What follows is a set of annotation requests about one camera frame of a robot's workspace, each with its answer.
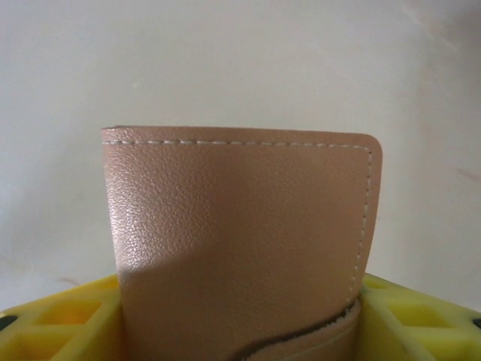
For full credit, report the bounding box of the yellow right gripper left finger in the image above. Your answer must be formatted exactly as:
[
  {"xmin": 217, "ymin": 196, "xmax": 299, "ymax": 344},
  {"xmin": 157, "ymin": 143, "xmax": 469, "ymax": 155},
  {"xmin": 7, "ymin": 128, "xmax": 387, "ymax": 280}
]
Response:
[{"xmin": 0, "ymin": 273, "xmax": 131, "ymax": 361}]

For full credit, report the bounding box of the card box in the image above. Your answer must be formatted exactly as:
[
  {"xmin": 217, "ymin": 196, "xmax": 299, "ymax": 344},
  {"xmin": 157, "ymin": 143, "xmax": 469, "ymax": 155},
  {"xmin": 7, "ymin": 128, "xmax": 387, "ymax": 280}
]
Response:
[{"xmin": 100, "ymin": 126, "xmax": 384, "ymax": 361}]

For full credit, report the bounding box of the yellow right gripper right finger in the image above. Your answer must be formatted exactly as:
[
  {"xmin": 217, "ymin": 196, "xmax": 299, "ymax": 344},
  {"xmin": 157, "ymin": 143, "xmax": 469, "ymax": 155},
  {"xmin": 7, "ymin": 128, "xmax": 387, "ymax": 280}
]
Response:
[{"xmin": 352, "ymin": 272, "xmax": 481, "ymax": 361}]

